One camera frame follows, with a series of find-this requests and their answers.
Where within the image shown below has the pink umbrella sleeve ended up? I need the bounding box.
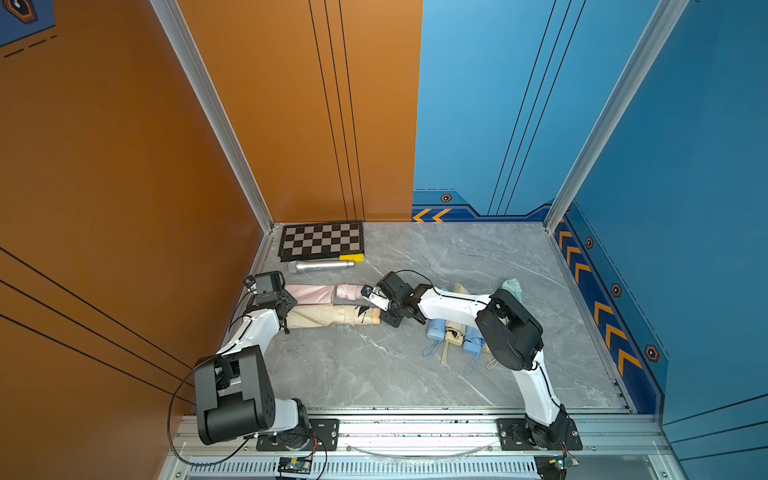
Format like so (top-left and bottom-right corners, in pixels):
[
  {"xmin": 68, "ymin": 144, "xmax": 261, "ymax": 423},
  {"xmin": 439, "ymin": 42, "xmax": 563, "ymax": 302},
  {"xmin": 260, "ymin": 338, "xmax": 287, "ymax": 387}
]
[{"xmin": 285, "ymin": 284, "xmax": 336, "ymax": 305}]

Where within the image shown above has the cream umbrella sleeve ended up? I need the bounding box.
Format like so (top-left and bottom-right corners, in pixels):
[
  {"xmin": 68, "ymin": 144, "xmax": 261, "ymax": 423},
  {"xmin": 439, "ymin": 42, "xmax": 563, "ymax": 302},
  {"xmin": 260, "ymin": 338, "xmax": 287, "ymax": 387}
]
[{"xmin": 286, "ymin": 304, "xmax": 337, "ymax": 329}]

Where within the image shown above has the cream umbrella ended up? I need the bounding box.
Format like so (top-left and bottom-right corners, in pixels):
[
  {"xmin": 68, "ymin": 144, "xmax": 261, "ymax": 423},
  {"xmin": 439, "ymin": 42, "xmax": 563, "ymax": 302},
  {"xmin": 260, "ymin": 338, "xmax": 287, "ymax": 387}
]
[{"xmin": 332, "ymin": 305, "xmax": 381, "ymax": 326}]

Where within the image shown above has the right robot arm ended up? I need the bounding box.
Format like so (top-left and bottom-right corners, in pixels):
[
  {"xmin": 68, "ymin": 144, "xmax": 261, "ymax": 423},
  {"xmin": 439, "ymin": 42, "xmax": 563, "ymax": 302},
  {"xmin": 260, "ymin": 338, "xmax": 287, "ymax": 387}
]
[{"xmin": 362, "ymin": 272, "xmax": 583, "ymax": 452}]

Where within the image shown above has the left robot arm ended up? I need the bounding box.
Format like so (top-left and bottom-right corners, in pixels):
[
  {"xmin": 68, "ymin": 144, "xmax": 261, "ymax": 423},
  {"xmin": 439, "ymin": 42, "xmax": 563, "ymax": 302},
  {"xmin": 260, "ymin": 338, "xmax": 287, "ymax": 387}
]
[{"xmin": 194, "ymin": 289, "xmax": 312, "ymax": 450}]

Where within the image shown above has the silver metal cylinder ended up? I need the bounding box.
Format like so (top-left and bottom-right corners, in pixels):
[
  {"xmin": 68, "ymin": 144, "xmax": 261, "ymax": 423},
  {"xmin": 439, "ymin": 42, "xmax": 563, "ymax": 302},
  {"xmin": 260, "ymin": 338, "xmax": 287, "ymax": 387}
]
[{"xmin": 288, "ymin": 259, "xmax": 356, "ymax": 274}]

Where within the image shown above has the light blue sleeved umbrella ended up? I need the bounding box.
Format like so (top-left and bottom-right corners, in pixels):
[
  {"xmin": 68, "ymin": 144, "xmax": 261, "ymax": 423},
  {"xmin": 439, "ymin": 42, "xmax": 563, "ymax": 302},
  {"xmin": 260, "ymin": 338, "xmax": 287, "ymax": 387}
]
[{"xmin": 422, "ymin": 319, "xmax": 448, "ymax": 363}]

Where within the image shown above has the pale yellow sleeved umbrella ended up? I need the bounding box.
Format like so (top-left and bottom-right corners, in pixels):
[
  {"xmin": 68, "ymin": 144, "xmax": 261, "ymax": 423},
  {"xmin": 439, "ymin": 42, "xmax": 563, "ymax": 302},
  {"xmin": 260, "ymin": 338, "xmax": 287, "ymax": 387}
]
[{"xmin": 441, "ymin": 320, "xmax": 466, "ymax": 365}]

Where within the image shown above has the yellow block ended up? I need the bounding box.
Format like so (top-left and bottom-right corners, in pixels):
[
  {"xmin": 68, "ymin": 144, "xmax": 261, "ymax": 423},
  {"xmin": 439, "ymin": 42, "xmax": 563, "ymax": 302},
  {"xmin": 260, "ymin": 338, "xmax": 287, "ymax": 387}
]
[{"xmin": 339, "ymin": 253, "xmax": 365, "ymax": 264}]

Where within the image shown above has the checkerboard calibration board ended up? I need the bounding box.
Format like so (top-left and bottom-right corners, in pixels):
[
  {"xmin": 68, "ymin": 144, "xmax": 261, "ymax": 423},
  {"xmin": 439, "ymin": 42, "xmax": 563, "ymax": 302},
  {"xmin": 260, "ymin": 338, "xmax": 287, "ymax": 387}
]
[{"xmin": 278, "ymin": 220, "xmax": 364, "ymax": 262}]

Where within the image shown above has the beige sleeved umbrella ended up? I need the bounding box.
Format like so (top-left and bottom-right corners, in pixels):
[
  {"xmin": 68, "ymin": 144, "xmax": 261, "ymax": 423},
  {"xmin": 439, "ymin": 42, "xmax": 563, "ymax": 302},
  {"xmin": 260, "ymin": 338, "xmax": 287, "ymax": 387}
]
[{"xmin": 483, "ymin": 344, "xmax": 499, "ymax": 369}]

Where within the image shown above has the mint green sleeved umbrella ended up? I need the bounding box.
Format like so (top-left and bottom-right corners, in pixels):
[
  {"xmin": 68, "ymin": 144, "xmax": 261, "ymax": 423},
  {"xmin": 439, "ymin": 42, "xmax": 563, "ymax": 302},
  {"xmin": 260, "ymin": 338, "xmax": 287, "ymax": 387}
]
[{"xmin": 502, "ymin": 278, "xmax": 524, "ymax": 302}]

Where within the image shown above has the green circuit board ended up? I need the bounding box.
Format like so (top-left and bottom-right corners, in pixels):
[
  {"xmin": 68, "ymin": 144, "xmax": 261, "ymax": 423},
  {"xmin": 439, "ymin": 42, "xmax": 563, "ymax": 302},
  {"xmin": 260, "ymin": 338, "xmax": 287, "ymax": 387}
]
[{"xmin": 276, "ymin": 456, "xmax": 314, "ymax": 478}]

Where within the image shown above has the small right circuit board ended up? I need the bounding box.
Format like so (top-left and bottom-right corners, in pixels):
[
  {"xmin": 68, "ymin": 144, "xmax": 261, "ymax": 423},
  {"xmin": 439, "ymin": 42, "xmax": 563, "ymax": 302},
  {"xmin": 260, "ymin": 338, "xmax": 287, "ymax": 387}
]
[{"xmin": 549, "ymin": 456, "xmax": 579, "ymax": 479}]

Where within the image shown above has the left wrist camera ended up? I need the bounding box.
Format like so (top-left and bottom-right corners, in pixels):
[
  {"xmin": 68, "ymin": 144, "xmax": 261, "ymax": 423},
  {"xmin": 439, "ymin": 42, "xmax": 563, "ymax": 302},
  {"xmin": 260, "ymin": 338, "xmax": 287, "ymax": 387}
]
[{"xmin": 243, "ymin": 271, "xmax": 285, "ymax": 297}]

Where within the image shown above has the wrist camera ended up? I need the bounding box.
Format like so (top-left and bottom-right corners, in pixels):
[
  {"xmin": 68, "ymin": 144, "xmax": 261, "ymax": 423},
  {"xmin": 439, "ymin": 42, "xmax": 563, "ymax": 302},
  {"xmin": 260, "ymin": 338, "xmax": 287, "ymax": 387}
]
[
  {"xmin": 361, "ymin": 285, "xmax": 390, "ymax": 311},
  {"xmin": 243, "ymin": 271, "xmax": 285, "ymax": 297}
]

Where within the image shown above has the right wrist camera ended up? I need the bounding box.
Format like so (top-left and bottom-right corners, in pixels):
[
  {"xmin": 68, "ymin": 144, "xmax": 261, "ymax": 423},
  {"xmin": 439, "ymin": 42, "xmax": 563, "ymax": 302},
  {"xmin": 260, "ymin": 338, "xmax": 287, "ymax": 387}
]
[{"xmin": 361, "ymin": 285, "xmax": 390, "ymax": 311}]

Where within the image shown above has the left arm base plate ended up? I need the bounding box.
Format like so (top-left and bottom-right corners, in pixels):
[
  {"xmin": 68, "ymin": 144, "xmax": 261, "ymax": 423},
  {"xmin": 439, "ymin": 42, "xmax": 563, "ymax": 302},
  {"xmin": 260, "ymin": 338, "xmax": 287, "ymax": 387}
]
[{"xmin": 256, "ymin": 418, "xmax": 340, "ymax": 453}]

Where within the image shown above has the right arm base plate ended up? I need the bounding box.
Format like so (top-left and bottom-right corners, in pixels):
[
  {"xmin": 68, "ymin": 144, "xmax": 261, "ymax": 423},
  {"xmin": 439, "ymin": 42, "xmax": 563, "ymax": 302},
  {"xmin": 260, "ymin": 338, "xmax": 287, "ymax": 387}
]
[{"xmin": 496, "ymin": 417, "xmax": 583, "ymax": 451}]

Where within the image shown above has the aluminium front rail frame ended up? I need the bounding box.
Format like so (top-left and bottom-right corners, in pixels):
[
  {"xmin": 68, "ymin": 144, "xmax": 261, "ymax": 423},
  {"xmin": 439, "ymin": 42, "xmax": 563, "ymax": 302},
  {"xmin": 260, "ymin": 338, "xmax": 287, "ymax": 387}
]
[{"xmin": 159, "ymin": 408, "xmax": 686, "ymax": 479}]

